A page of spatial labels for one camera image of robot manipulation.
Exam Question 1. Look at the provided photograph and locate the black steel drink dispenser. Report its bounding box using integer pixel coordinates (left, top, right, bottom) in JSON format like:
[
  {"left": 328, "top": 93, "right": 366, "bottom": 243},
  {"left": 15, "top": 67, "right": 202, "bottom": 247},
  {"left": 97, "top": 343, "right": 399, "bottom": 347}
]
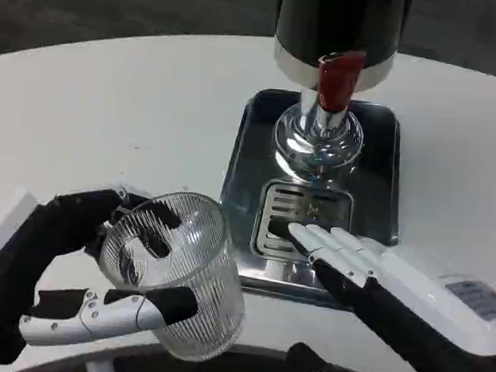
[{"left": 262, "top": 0, "right": 415, "bottom": 198}]

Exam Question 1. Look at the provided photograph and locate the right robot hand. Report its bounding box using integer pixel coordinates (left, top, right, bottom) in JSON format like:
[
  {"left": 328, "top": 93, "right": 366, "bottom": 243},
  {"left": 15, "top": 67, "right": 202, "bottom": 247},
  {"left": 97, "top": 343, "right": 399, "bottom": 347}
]
[{"left": 257, "top": 219, "right": 496, "bottom": 372}]

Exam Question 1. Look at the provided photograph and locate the red tap lever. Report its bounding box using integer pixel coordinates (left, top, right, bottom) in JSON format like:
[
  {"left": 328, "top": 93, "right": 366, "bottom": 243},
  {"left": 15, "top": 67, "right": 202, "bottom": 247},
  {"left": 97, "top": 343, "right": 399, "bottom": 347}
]
[{"left": 314, "top": 48, "right": 366, "bottom": 114}]

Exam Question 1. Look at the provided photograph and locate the steel drip tray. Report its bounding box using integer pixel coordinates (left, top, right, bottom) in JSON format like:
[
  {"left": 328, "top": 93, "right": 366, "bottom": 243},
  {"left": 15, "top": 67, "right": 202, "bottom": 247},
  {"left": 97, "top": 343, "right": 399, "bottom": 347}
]
[{"left": 212, "top": 85, "right": 410, "bottom": 313}]

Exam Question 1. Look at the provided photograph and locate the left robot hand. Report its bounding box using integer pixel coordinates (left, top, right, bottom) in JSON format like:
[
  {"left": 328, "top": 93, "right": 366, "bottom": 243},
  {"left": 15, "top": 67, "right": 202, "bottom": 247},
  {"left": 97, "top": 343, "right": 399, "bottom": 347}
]
[{"left": 0, "top": 180, "right": 208, "bottom": 372}]

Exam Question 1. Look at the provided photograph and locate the slotted steel tray grid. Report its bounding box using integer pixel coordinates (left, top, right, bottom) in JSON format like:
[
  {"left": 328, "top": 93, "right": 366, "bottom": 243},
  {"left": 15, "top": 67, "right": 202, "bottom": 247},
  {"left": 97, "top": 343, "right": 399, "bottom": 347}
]
[{"left": 249, "top": 178, "right": 355, "bottom": 262}]

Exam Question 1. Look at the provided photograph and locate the clear ribbed glass cup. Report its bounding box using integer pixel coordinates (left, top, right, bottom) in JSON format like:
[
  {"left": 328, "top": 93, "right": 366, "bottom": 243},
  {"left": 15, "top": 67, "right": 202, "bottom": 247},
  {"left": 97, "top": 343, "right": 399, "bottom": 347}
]
[{"left": 91, "top": 186, "right": 255, "bottom": 365}]

